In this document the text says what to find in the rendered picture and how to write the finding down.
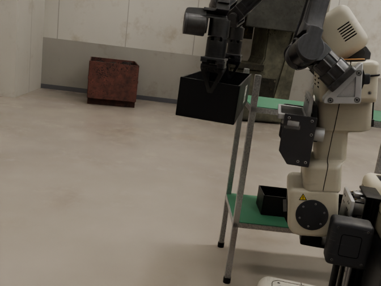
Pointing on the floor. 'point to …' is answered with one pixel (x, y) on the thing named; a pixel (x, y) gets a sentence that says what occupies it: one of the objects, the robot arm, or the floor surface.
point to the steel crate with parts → (112, 82)
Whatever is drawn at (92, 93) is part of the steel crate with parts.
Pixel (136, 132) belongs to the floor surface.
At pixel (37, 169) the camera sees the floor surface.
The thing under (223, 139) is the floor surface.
